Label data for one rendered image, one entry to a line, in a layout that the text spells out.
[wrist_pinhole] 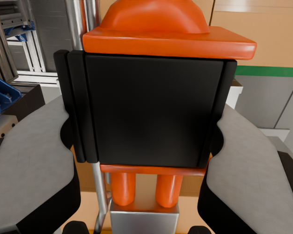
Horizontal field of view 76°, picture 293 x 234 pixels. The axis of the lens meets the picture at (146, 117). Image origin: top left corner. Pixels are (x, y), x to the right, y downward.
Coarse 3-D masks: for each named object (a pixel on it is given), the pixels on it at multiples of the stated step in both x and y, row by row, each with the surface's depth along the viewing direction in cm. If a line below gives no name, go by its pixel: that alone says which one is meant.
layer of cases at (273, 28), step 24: (192, 0) 61; (216, 0) 61; (240, 0) 61; (264, 0) 61; (288, 0) 61; (216, 24) 65; (240, 24) 65; (264, 24) 64; (288, 24) 64; (264, 48) 69; (288, 48) 69
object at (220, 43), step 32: (96, 32) 8; (128, 32) 8; (160, 32) 9; (224, 32) 10; (96, 64) 8; (128, 64) 8; (160, 64) 8; (192, 64) 8; (224, 64) 8; (96, 96) 9; (128, 96) 9; (160, 96) 9; (192, 96) 9; (224, 96) 9; (96, 128) 10; (128, 128) 10; (160, 128) 10; (192, 128) 10; (128, 160) 12; (160, 160) 11; (192, 160) 11
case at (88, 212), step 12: (84, 168) 43; (84, 180) 40; (192, 180) 42; (84, 192) 38; (180, 192) 39; (192, 192) 39; (84, 204) 40; (96, 204) 40; (180, 204) 40; (192, 204) 40; (72, 216) 43; (84, 216) 43; (96, 216) 43; (108, 216) 43; (180, 216) 42; (192, 216) 42; (60, 228) 46; (108, 228) 46; (180, 228) 45
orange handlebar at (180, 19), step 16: (128, 0) 8; (144, 0) 8; (160, 0) 8; (176, 0) 8; (112, 16) 9; (128, 16) 9; (144, 16) 9; (160, 16) 9; (176, 16) 8; (192, 16) 9; (192, 32) 9; (208, 32) 9; (112, 176) 15; (128, 176) 15; (160, 176) 15; (176, 176) 14; (112, 192) 16; (128, 192) 16; (160, 192) 16; (176, 192) 16
